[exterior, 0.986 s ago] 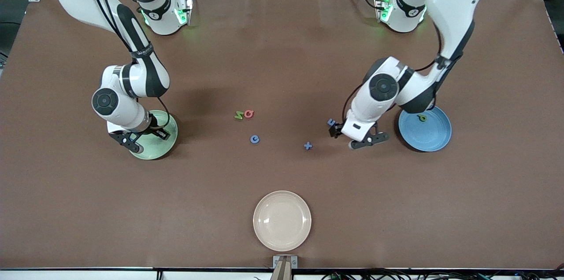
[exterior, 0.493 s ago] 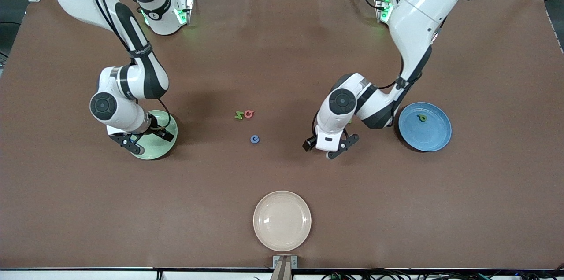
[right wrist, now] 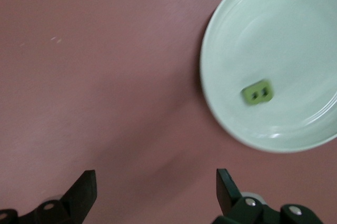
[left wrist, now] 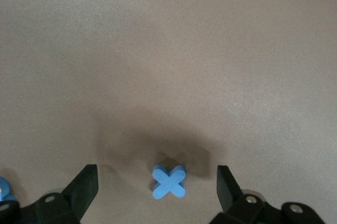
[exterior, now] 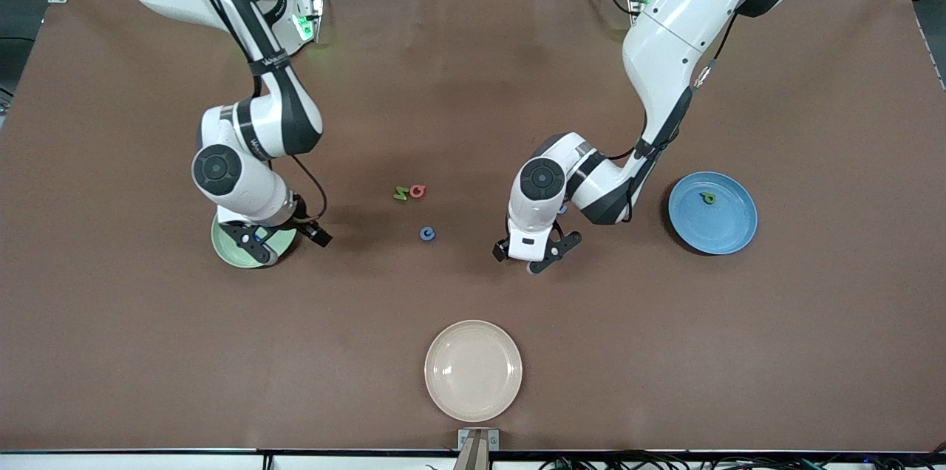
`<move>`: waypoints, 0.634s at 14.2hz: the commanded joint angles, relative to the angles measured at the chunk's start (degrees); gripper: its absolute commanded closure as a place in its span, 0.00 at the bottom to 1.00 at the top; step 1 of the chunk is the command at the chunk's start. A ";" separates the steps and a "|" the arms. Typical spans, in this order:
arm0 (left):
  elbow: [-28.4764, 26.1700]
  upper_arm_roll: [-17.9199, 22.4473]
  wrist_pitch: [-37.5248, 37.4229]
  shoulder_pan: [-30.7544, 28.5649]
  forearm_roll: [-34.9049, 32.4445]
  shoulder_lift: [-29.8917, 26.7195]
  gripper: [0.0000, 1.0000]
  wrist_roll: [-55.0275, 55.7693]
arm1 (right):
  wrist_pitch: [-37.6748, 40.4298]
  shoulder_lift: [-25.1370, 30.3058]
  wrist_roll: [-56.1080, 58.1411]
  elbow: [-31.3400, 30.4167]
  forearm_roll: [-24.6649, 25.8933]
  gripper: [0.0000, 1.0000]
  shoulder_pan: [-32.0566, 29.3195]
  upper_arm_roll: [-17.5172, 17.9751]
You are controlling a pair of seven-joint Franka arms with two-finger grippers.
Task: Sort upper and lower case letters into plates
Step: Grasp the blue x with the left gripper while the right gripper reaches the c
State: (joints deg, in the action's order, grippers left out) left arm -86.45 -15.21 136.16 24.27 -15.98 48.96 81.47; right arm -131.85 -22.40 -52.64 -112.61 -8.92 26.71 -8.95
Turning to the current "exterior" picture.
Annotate blue plate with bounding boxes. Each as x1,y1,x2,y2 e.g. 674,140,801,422
667,171,759,256

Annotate brown table mat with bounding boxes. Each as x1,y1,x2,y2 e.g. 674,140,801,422
0,0,946,452

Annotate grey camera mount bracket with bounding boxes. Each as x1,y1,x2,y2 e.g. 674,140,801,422
457,429,500,470

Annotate white front frame rail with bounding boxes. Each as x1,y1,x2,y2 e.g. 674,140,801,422
0,450,946,470

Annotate tangled black floor cables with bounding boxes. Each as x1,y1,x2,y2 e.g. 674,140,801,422
540,450,946,470

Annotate beige plate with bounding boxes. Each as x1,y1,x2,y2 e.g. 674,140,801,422
424,319,523,423

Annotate light green plate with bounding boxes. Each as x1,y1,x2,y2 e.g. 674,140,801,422
211,211,299,269

